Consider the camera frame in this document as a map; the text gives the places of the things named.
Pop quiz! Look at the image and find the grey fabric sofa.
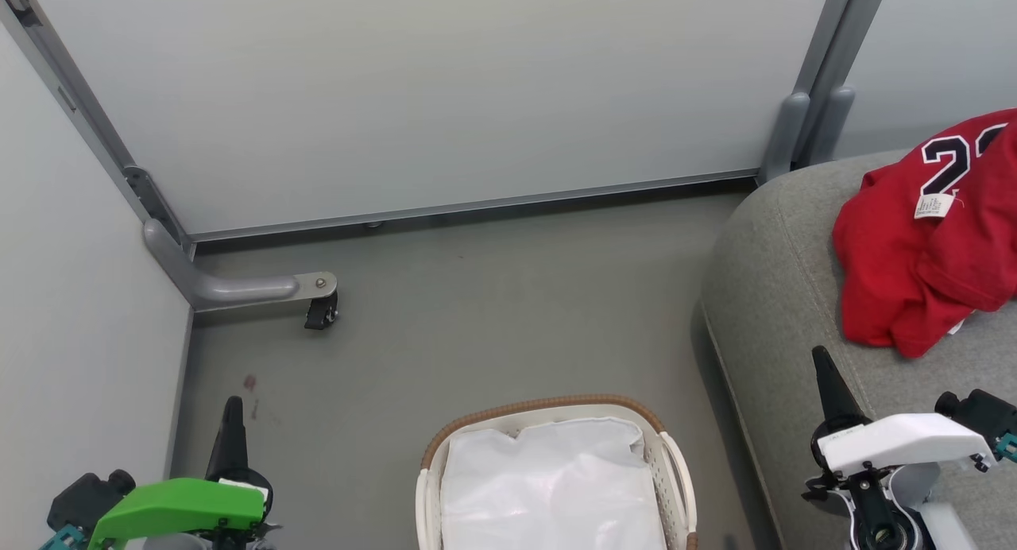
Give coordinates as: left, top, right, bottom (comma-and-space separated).
701, 149, 1017, 550

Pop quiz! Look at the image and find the white plastic bag liner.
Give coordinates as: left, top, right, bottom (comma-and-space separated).
439, 417, 668, 550

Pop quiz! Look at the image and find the grey double partition post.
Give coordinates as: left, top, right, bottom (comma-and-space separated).
757, 0, 892, 187

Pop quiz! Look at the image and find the red Bulls basketball jersey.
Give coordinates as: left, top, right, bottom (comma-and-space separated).
832, 109, 1017, 358

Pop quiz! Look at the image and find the white laundry basket brown rim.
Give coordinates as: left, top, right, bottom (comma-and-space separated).
415, 393, 700, 550

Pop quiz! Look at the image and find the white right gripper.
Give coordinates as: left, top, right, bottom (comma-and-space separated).
802, 345, 996, 550

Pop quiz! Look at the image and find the grey partition bottom rail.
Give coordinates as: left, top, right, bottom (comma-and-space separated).
189, 167, 761, 245

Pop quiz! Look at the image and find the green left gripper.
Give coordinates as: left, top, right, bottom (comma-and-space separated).
86, 397, 275, 550

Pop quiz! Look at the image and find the black caster wheel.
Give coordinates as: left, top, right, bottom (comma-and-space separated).
304, 292, 340, 331

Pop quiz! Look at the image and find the grey partition post with foot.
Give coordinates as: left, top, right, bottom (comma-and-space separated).
0, 0, 338, 312

